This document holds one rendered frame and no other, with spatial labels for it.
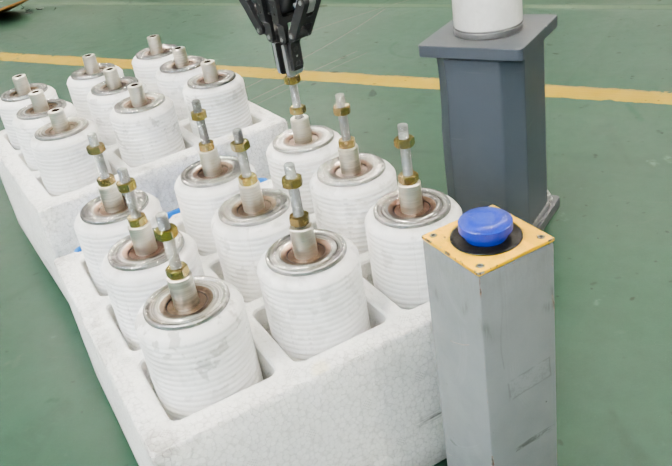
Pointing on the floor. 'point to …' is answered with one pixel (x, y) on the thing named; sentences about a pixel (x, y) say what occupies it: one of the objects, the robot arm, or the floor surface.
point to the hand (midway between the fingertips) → (288, 57)
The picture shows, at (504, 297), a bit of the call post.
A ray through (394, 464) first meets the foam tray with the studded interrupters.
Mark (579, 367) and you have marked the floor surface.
